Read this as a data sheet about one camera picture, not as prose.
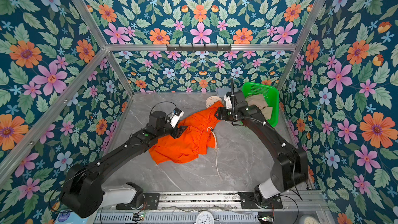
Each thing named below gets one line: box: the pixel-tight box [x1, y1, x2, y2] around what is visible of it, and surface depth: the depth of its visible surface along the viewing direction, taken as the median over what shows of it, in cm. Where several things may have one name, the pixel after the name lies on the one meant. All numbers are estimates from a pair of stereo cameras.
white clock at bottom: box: [195, 210, 215, 224], surface depth 68 cm
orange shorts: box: [148, 101, 225, 164], surface depth 92 cm
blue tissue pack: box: [54, 210, 90, 224], surface depth 66 cm
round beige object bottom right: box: [303, 216, 320, 224], surface depth 67 cm
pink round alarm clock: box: [205, 95, 223, 109], surface depth 113 cm
